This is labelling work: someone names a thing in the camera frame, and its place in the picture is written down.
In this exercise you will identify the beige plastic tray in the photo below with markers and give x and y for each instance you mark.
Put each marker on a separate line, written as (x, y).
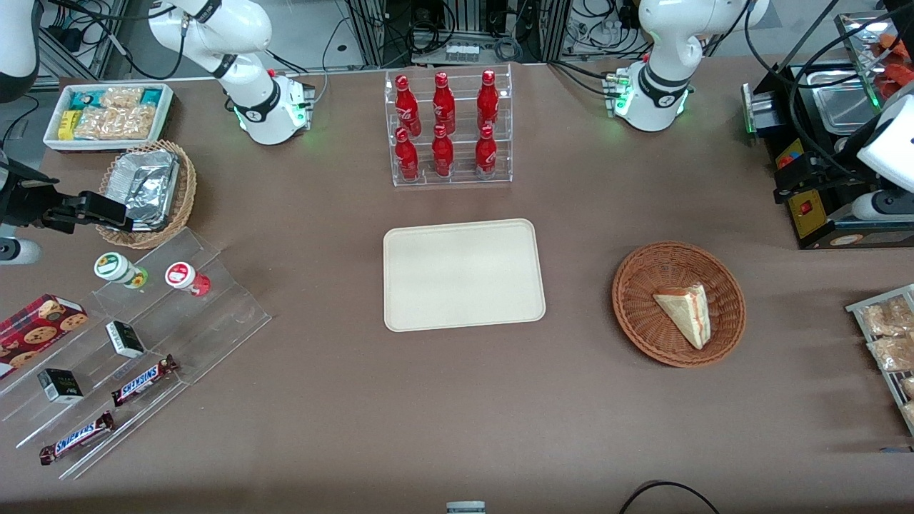
(463, 275)

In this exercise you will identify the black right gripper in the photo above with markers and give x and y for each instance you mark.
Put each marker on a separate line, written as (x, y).
(27, 203)

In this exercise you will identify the steel warmer pan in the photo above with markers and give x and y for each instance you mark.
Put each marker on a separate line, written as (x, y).
(846, 107)

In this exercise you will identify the green label yoghurt cup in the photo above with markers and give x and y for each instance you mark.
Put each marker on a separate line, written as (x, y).
(114, 266)

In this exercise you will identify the red label yoghurt cup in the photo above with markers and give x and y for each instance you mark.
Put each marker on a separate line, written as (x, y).
(182, 275)

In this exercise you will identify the clear acrylic bottle rack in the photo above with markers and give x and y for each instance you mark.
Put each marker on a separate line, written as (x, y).
(460, 175)

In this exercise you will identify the yellow snack pack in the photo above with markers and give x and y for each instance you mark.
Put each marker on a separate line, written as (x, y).
(68, 123)

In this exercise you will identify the teal snack pack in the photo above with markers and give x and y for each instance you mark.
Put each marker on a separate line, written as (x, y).
(83, 99)
(151, 95)

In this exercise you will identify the red emergency stop button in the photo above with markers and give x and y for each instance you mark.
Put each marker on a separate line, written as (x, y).
(785, 160)

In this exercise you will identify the small black box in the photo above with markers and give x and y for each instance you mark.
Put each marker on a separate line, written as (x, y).
(126, 339)
(61, 385)

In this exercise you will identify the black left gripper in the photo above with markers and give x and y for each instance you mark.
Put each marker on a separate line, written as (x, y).
(827, 170)

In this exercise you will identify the clear nut snack bag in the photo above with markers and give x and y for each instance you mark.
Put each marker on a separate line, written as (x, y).
(121, 97)
(114, 123)

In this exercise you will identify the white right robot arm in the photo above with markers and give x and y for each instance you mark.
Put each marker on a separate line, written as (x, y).
(243, 28)

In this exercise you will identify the grey arm base connector box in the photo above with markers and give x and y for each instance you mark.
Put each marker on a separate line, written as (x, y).
(615, 89)
(300, 100)

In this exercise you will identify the Snickers chocolate bar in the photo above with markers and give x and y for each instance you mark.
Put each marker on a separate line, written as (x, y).
(77, 437)
(143, 380)

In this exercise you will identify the grey power strip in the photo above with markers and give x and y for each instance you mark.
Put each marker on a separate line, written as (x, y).
(463, 52)

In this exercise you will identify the triangle sandwich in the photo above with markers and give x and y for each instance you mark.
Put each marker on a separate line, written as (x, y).
(687, 310)

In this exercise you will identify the small grey device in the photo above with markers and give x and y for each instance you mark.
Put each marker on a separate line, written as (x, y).
(465, 507)

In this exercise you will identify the red cola bottle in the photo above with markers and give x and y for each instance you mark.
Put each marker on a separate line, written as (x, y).
(488, 100)
(443, 153)
(443, 103)
(485, 151)
(407, 157)
(407, 103)

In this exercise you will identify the clear bread snack bag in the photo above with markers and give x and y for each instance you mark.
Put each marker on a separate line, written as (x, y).
(909, 387)
(885, 318)
(892, 353)

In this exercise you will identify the brown round wicker basket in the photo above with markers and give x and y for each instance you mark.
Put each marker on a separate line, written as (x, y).
(646, 314)

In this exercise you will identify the red cookie box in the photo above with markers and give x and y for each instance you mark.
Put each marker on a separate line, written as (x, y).
(36, 330)

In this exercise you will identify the clear acrylic stepped shelf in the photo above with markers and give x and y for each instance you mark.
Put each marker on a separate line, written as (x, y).
(214, 314)

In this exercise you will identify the red food skewers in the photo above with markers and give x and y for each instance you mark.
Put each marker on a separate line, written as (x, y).
(896, 71)

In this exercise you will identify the black food warmer machine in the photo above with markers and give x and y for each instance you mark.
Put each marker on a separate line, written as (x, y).
(803, 214)

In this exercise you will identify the white snack bin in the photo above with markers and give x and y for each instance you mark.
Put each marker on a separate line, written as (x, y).
(57, 143)

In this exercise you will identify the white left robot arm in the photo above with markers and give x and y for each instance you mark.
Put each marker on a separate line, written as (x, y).
(664, 43)

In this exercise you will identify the silver foil container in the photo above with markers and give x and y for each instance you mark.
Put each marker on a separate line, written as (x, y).
(146, 182)

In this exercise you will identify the light wicker basket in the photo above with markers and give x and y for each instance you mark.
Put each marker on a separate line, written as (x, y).
(184, 193)

